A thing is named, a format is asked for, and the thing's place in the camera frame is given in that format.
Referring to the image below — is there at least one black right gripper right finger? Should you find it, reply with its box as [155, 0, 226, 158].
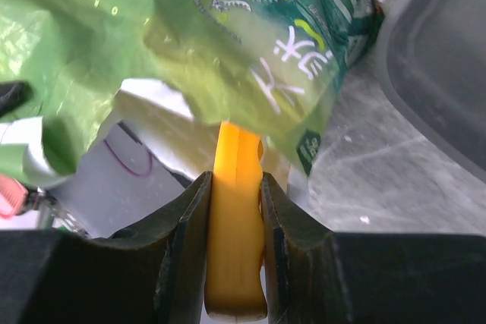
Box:
[261, 174, 485, 323]

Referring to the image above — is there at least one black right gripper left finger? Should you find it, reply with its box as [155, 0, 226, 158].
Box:
[1, 172, 212, 323]

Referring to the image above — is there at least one yellow plastic scoop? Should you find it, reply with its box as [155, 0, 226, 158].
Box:
[204, 122, 267, 322]

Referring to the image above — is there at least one green litter bag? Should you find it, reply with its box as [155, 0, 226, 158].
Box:
[1, 0, 383, 187]

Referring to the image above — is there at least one grey litter tray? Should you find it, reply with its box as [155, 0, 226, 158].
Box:
[377, 0, 485, 180]

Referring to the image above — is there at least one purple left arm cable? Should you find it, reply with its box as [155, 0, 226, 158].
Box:
[102, 137, 153, 178]

